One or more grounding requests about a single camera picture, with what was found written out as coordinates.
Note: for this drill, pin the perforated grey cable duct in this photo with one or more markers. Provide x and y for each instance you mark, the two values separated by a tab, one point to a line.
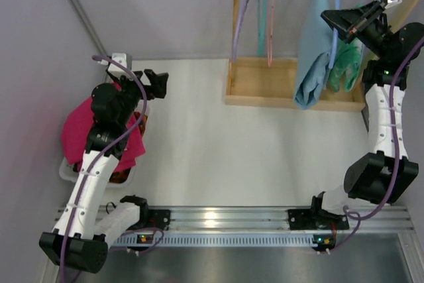
217	240

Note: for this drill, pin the wooden clothes rack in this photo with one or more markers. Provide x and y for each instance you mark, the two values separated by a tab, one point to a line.
252	82

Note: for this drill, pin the magenta trousers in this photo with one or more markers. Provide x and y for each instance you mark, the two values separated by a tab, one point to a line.
75	132

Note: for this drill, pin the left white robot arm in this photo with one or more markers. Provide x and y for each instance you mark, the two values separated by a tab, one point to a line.
78	240

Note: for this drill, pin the light blue trousers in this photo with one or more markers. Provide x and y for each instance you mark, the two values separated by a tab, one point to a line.
313	57

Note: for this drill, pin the white plastic laundry basket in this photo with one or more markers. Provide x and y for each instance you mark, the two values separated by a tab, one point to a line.
69	172

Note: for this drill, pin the orange patterned garment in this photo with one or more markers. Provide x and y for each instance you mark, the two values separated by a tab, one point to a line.
133	150

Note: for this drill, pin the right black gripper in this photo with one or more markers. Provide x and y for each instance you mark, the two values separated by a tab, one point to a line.
363	22

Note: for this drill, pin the green white garment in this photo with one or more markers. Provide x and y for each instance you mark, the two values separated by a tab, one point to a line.
346	68

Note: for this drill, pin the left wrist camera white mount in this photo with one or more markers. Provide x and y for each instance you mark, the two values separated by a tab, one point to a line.
124	60

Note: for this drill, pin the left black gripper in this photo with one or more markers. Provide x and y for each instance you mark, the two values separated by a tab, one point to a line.
140	85

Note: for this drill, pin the blue plastic hanger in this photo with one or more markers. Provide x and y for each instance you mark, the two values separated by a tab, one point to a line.
333	53

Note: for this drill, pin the aluminium mounting rail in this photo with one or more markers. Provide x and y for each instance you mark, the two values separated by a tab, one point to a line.
390	219

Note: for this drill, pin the teal plastic hanger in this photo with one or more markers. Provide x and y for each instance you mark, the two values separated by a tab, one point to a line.
262	11

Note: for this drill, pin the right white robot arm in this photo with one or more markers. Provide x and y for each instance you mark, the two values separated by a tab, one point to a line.
383	174

